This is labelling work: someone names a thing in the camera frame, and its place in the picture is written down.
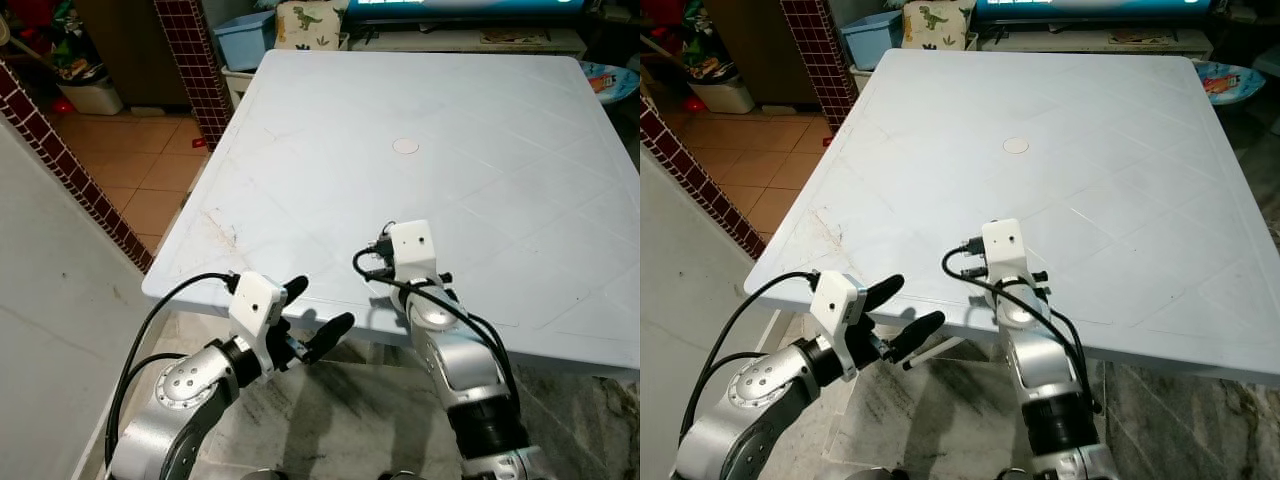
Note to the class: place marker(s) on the white metal table legs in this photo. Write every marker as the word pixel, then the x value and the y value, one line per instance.
pixel 935 352

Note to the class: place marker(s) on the light grey plastic folding table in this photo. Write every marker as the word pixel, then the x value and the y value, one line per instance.
pixel 1080 190
pixel 450 180

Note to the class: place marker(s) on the red brick tiled pillar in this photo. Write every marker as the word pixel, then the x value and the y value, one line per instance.
pixel 195 60
pixel 820 55

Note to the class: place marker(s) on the light blue plastic box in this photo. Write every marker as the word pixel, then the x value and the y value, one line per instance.
pixel 872 42
pixel 245 42

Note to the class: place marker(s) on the white plastic pot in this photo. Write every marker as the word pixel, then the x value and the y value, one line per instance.
pixel 92 98
pixel 722 97

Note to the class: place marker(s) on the dinosaur print cushion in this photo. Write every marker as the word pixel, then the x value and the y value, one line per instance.
pixel 312 25
pixel 938 25

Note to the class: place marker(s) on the white television shelf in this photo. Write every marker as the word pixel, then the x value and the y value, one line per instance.
pixel 1050 43
pixel 420 43

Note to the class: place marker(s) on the brown wooden door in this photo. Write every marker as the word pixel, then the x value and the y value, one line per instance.
pixel 760 40
pixel 130 50

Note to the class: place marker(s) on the blue patterned plate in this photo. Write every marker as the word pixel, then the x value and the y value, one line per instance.
pixel 610 82
pixel 1230 82

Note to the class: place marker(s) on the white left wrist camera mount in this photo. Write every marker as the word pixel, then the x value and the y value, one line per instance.
pixel 838 300
pixel 258 303

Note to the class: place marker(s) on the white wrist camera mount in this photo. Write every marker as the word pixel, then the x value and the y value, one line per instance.
pixel 412 250
pixel 258 303
pixel 838 300
pixel 1005 250

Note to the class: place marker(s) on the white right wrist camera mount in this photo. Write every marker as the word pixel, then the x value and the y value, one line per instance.
pixel 1005 250
pixel 412 250

